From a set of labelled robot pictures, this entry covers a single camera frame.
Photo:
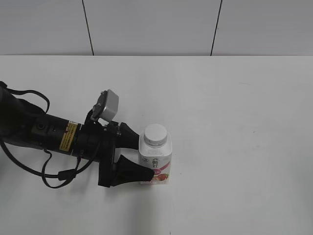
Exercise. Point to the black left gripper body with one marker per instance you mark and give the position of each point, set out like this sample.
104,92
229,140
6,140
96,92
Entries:
97,143

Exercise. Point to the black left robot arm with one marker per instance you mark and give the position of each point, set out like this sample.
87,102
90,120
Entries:
26,125

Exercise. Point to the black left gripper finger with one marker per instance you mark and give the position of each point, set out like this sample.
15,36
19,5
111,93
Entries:
127,138
125,171

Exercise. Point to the white yili changqing yogurt bottle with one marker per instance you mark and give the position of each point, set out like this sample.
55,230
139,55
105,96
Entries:
156,158

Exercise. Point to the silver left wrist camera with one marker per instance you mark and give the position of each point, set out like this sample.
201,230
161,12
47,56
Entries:
106,106

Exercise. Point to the white ribbed bottle cap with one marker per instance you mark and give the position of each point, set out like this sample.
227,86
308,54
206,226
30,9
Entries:
155,135

